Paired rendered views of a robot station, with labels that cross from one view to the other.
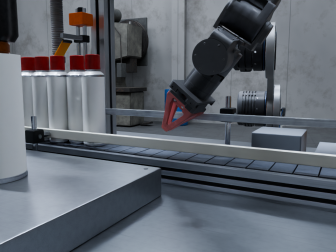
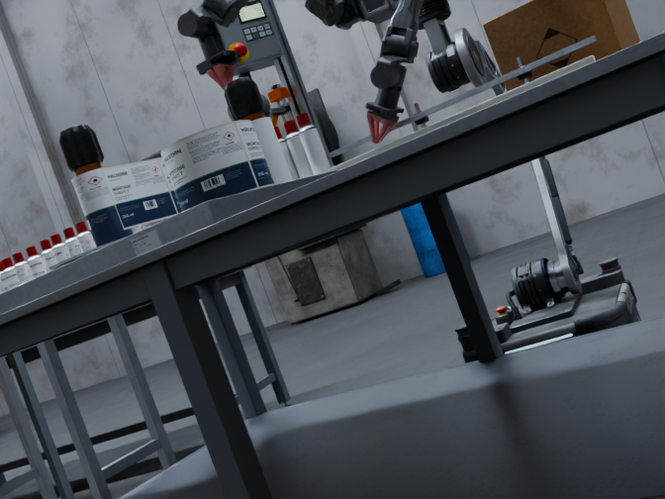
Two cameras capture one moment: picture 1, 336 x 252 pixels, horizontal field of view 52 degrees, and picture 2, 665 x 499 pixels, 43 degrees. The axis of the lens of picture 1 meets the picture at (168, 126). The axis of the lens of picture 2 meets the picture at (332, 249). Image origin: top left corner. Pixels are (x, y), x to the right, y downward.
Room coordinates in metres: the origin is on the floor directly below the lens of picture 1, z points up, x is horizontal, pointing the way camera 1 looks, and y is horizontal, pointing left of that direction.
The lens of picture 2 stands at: (-1.54, -0.02, 0.73)
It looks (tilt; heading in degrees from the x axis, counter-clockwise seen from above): 1 degrees down; 6
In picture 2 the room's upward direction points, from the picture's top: 20 degrees counter-clockwise
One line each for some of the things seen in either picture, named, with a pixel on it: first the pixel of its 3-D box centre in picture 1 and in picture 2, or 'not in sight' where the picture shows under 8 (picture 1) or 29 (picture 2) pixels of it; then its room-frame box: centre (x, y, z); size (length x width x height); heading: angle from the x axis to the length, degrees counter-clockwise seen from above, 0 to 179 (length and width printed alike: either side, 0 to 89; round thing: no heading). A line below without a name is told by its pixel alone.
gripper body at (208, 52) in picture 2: not in sight; (214, 51); (0.65, 0.32, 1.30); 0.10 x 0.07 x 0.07; 64
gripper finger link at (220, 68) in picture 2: not in sight; (220, 79); (0.66, 0.33, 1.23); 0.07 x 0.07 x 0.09; 64
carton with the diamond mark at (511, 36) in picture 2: not in sight; (567, 49); (0.73, -0.54, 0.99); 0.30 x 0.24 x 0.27; 62
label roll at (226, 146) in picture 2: not in sight; (218, 170); (0.21, 0.33, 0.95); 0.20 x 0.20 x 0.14
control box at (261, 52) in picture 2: not in sight; (243, 36); (0.93, 0.26, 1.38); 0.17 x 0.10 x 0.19; 117
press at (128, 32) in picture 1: (123, 67); (306, 196); (7.75, 0.98, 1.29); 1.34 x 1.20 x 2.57; 73
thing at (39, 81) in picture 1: (43, 98); not in sight; (0.85, 0.31, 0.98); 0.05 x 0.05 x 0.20
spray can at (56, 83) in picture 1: (58, 99); (285, 162); (0.83, 0.26, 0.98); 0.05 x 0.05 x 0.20
